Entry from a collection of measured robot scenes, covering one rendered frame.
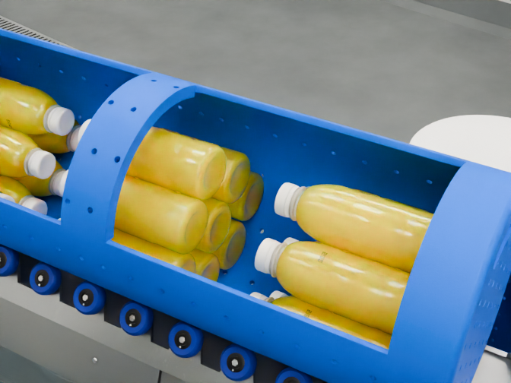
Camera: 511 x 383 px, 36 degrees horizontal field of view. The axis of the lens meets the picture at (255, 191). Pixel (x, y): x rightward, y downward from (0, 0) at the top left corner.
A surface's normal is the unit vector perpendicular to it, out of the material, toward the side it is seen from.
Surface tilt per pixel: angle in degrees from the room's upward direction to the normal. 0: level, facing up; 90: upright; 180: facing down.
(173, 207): 26
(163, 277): 90
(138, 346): 52
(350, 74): 0
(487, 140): 0
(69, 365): 70
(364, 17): 0
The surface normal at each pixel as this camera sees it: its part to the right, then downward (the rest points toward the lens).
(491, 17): -0.62, 0.22
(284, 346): -0.48, 0.66
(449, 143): 0.02, -0.82
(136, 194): -0.20, -0.52
